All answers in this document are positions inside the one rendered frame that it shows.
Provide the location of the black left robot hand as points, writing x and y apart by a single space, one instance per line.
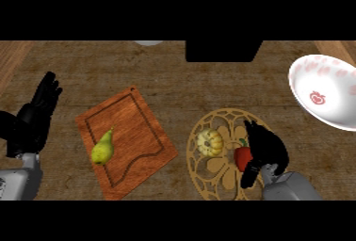
33 119

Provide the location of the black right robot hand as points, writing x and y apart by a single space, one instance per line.
266 144

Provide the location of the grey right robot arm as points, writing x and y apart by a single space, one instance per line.
287 185

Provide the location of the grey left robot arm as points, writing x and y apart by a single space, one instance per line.
21 179

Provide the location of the red bell pepper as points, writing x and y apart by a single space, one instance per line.
241 157

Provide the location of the tan round openwork placemat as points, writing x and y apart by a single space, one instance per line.
217 175

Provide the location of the white bowl with red print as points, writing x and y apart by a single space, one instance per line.
324 91

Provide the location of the pale yellow ribbed squash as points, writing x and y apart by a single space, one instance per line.
210 143

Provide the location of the green pear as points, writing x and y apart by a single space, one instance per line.
102 150

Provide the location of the brown wooden cutting board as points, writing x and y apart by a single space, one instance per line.
127 142

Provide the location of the black box appliance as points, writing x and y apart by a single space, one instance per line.
222 51

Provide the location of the pale grey round object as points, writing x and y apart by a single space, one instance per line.
148 42

